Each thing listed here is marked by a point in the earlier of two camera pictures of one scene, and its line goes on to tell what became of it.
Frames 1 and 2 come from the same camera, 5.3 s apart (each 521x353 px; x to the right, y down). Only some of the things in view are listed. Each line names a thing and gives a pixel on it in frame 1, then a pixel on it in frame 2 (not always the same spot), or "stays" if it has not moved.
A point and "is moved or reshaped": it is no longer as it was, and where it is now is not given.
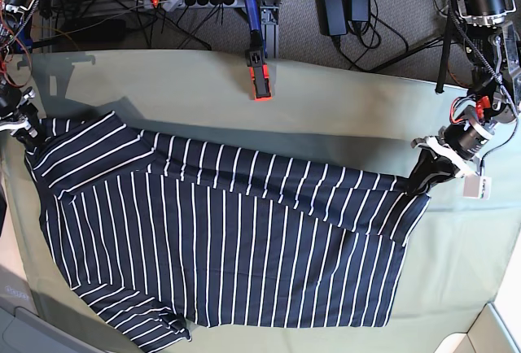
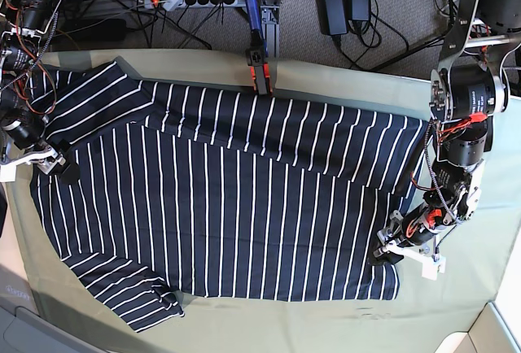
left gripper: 437,159 -> 388,237
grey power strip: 190,0 stays
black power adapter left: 331,5 stays
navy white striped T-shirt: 159,234 is moved or reshaped
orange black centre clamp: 256,54 stays
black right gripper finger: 27,134 -> 71,173
